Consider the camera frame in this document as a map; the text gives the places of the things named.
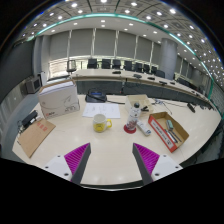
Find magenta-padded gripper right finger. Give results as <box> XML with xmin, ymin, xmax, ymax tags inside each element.
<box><xmin>131</xmin><ymin>142</ymin><xmax>184</xmax><ymax>186</ymax></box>

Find grey-green whiteboard eraser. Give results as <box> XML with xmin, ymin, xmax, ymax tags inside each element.
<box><xmin>165</xmin><ymin>119</ymin><xmax>175</xmax><ymax>131</ymax></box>

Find white printed paper sheet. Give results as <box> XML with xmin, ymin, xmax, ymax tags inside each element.
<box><xmin>81</xmin><ymin>102</ymin><xmax>122</xmax><ymax>120</ymax></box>

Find white printed carton box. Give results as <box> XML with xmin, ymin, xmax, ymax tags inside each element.
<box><xmin>37</xmin><ymin>79</ymin><xmax>81</xmax><ymax>120</ymax></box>

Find clear black-capped water bottle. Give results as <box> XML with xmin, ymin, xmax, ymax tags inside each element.
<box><xmin>125</xmin><ymin>102</ymin><xmax>142</xmax><ymax>132</ymax></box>

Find long curved conference desk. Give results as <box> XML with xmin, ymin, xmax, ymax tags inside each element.
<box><xmin>69</xmin><ymin>68</ymin><xmax>216</xmax><ymax>111</ymax></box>

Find white mug with yellow handle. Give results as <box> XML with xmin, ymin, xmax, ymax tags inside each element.
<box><xmin>92</xmin><ymin>113</ymin><xmax>113</xmax><ymax>134</ymax></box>

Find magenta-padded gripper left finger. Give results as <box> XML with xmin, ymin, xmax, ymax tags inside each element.
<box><xmin>41</xmin><ymin>142</ymin><xmax>92</xmax><ymax>186</ymax></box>

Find black power strip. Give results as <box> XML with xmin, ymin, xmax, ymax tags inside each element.
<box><xmin>20</xmin><ymin>110</ymin><xmax>39</xmax><ymax>128</ymax></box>

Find flat round red coaster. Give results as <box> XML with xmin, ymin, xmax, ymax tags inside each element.
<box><xmin>123</xmin><ymin>124</ymin><xmax>138</xmax><ymax>135</ymax></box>

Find white remote control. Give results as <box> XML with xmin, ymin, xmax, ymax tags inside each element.
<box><xmin>136</xmin><ymin>119</ymin><xmax>152</xmax><ymax>137</ymax></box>

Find row of black office chairs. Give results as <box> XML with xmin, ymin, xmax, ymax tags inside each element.
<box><xmin>65</xmin><ymin>58</ymin><xmax>201</xmax><ymax>91</ymax></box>

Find black desk microphone unit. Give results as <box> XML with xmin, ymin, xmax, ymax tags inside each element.
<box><xmin>186</xmin><ymin>102</ymin><xmax>197</xmax><ymax>114</ymax></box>

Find grey boxy monitor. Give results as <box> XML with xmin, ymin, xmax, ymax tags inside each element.
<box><xmin>25</xmin><ymin>75</ymin><xmax>43</xmax><ymax>95</ymax></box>

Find black marker pen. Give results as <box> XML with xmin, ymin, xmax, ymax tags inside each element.
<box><xmin>165</xmin><ymin>129</ymin><xmax>179</xmax><ymax>144</ymax></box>
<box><xmin>169</xmin><ymin>128</ymin><xmax>183</xmax><ymax>144</ymax></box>

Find thin black cable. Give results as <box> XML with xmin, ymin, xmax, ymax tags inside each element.
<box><xmin>151</xmin><ymin>98</ymin><xmax>188</xmax><ymax>116</ymax></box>

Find beige divided organiser box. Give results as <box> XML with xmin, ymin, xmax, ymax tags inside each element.
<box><xmin>124</xmin><ymin>93</ymin><xmax>154</xmax><ymax>116</ymax></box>

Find open red-sided cardboard box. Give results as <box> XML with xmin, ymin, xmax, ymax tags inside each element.
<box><xmin>147</xmin><ymin>111</ymin><xmax>190</xmax><ymax>154</ymax></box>

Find round ceiling lights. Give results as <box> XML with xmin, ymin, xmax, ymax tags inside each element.
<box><xmin>21</xmin><ymin>0</ymin><xmax>224</xmax><ymax>81</ymax></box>

